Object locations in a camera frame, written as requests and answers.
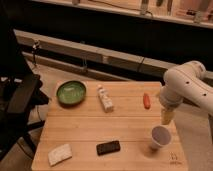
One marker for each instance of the black chair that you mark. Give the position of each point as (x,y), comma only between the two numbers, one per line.
(19,91)

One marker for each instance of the white sponge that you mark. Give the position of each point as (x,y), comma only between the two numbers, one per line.
(59,154)

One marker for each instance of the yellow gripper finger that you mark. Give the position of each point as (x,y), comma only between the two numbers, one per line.
(166,116)

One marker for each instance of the green bowl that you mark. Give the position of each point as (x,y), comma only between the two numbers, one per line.
(71,93)

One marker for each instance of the black phone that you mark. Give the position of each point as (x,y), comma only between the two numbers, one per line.
(108,147)

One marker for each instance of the white tube bottle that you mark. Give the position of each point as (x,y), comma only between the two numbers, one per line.
(105,100)

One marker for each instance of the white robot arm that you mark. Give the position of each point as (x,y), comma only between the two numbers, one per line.
(185,81)

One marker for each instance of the wooden table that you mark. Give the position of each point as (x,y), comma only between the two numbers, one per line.
(86,125)

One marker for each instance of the orange carrot toy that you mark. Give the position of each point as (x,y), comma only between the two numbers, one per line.
(146,101)

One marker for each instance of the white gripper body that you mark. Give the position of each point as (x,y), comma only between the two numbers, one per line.
(169,99)

